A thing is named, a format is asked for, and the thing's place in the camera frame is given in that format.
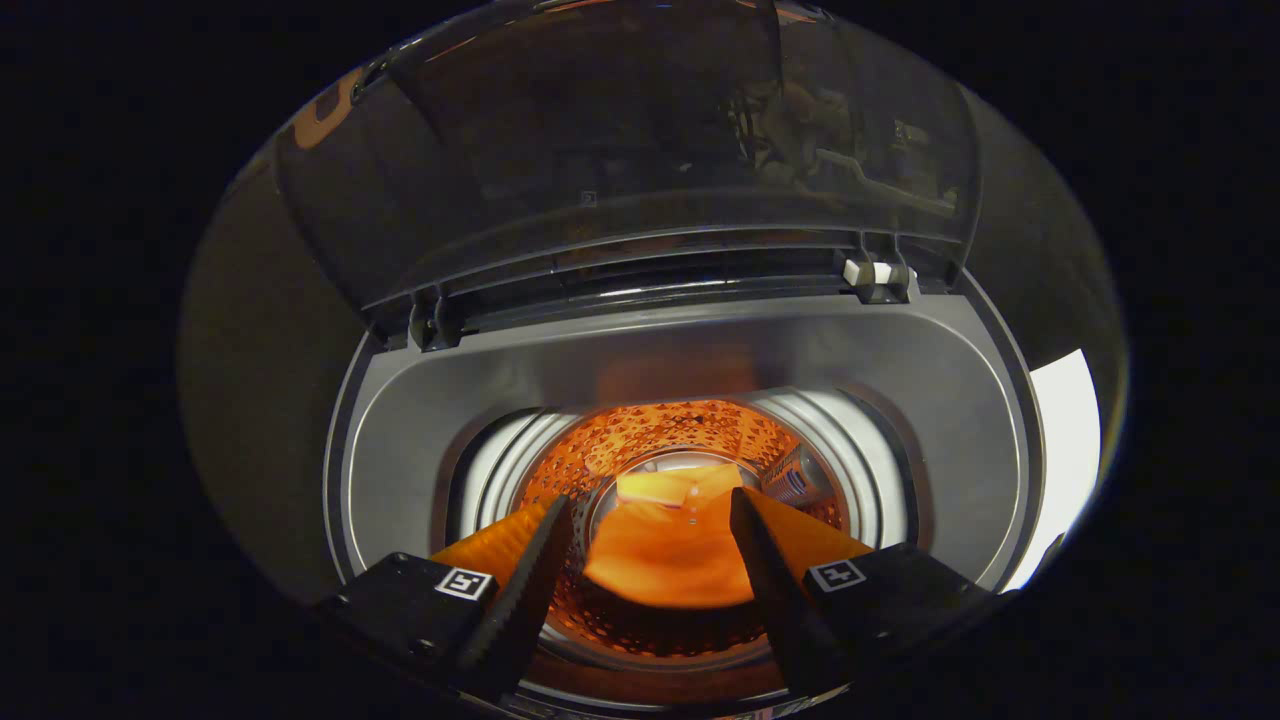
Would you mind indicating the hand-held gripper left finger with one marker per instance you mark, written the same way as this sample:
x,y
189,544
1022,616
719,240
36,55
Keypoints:
x,y
520,600

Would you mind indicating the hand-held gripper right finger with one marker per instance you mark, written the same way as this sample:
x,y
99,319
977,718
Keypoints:
x,y
780,600

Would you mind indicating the yellow polo shirt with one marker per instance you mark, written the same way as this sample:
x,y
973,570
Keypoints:
x,y
660,560

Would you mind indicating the dark transparent washing machine lid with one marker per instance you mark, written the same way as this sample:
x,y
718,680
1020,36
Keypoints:
x,y
600,150

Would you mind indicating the white side table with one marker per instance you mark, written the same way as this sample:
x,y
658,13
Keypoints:
x,y
1060,450

